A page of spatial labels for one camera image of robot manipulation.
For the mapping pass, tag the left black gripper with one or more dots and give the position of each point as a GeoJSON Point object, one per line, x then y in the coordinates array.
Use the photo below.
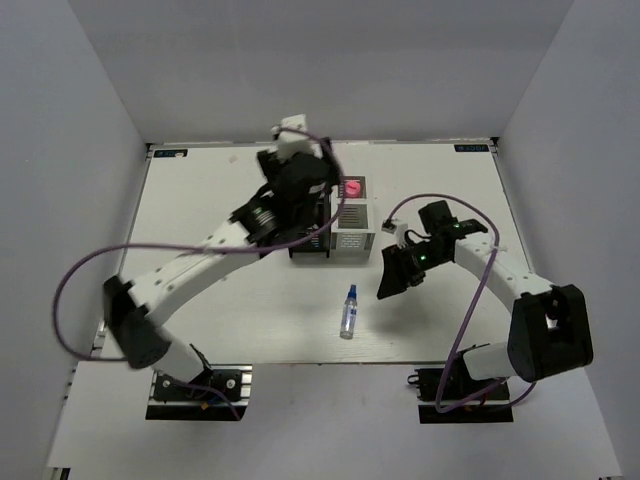
{"type": "Point", "coordinates": [272, 168]}

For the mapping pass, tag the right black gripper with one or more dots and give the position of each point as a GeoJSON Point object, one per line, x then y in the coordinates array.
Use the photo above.
{"type": "Point", "coordinates": [397, 277]}

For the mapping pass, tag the pink cap candy tube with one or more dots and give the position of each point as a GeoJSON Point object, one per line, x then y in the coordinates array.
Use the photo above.
{"type": "Point", "coordinates": [352, 189]}

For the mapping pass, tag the blue spray bottle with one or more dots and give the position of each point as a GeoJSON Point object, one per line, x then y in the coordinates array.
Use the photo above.
{"type": "Point", "coordinates": [349, 314]}

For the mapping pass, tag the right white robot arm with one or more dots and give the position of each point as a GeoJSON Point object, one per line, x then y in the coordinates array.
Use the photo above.
{"type": "Point", "coordinates": [549, 331]}

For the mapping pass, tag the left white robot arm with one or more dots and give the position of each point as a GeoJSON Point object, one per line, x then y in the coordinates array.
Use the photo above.
{"type": "Point", "coordinates": [135, 311]}

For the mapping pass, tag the white slotted pen holder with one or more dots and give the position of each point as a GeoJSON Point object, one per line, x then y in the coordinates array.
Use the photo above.
{"type": "Point", "coordinates": [353, 233]}

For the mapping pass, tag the black slotted pen holder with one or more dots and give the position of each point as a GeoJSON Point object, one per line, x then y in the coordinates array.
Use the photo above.
{"type": "Point", "coordinates": [319, 244]}

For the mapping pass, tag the left corner label sticker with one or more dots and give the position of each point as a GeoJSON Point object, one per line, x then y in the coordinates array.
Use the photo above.
{"type": "Point", "coordinates": [170, 153]}

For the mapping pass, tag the corner label sticker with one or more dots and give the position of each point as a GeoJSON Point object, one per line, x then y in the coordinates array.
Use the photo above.
{"type": "Point", "coordinates": [471, 148]}
{"type": "Point", "coordinates": [170, 153]}

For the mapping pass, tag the right corner label sticker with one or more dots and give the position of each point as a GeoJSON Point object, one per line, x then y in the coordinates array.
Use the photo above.
{"type": "Point", "coordinates": [471, 148]}

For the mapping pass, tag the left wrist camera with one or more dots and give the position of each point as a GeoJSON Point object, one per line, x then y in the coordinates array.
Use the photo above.
{"type": "Point", "coordinates": [289, 137]}

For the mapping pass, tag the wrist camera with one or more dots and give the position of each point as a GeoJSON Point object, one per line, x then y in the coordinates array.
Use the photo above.
{"type": "Point", "coordinates": [289, 137]}
{"type": "Point", "coordinates": [398, 229]}

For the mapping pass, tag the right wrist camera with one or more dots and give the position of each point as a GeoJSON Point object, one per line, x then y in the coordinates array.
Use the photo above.
{"type": "Point", "coordinates": [398, 229]}

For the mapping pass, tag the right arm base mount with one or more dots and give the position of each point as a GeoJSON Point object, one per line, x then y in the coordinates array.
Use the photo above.
{"type": "Point", "coordinates": [492, 407]}

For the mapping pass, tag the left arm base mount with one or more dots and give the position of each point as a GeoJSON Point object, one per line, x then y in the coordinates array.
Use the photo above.
{"type": "Point", "coordinates": [170, 402]}

